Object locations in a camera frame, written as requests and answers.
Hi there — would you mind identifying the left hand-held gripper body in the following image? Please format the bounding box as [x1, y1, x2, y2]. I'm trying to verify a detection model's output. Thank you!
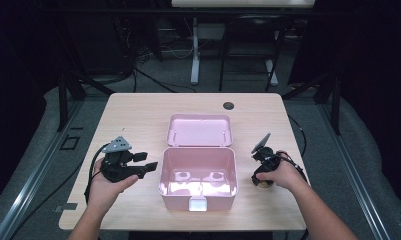
[100, 135, 146, 184]

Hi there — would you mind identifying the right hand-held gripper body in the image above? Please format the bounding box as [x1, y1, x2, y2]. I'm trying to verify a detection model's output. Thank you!
[250, 132, 283, 175]

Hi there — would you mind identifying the small round tan object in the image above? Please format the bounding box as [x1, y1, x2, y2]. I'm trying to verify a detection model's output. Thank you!
[257, 179, 275, 190]

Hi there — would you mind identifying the pink storage box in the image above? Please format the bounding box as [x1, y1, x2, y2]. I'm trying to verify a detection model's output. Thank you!
[158, 113, 239, 213]

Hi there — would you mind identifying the person's left hand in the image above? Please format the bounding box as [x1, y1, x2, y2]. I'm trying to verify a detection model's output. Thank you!
[87, 159, 140, 210]

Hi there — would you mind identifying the person's right hand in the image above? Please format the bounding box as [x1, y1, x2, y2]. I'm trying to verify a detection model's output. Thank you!
[255, 151, 309, 193]

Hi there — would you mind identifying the grey tape strip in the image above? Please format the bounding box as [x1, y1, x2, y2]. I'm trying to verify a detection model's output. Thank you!
[54, 202, 79, 213]

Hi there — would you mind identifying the white desk leg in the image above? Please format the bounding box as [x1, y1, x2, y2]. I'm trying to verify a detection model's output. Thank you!
[190, 16, 201, 85]
[264, 59, 279, 87]

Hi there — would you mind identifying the black chair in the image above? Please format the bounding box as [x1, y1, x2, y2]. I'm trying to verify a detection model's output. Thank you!
[218, 14, 290, 93]

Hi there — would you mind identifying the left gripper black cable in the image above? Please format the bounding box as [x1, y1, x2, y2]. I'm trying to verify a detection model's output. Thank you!
[83, 143, 111, 205]

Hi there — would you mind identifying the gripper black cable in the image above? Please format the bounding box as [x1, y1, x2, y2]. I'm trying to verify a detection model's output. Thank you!
[83, 143, 111, 205]
[277, 152, 308, 183]

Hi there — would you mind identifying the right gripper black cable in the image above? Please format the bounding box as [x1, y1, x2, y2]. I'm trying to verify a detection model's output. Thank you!
[277, 152, 308, 183]

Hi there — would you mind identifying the black table cable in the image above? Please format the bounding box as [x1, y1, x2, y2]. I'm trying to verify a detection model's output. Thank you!
[287, 114, 308, 158]

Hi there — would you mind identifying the thin black floor cable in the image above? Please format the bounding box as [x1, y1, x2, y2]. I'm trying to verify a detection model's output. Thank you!
[7, 159, 86, 240]

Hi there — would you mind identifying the aluminium floor rail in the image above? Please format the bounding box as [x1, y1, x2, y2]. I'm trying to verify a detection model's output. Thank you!
[317, 102, 393, 240]
[0, 99, 86, 240]

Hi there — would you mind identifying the black metal frame stand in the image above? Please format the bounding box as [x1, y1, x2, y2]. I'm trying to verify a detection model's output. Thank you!
[55, 71, 116, 132]
[282, 71, 342, 136]

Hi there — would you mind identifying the white floor cable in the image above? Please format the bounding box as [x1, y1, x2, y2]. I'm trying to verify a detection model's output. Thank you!
[160, 42, 195, 60]

